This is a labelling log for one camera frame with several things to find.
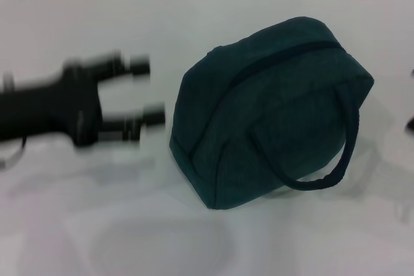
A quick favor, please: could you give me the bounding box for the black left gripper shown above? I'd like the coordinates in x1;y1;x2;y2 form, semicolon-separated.
0;50;168;149

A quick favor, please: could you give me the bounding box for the teal insulated lunch bag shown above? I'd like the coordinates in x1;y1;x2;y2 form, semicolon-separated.
168;16;375;210

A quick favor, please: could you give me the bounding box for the left arm grey cable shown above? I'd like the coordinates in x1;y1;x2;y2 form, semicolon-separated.
0;136;27;171

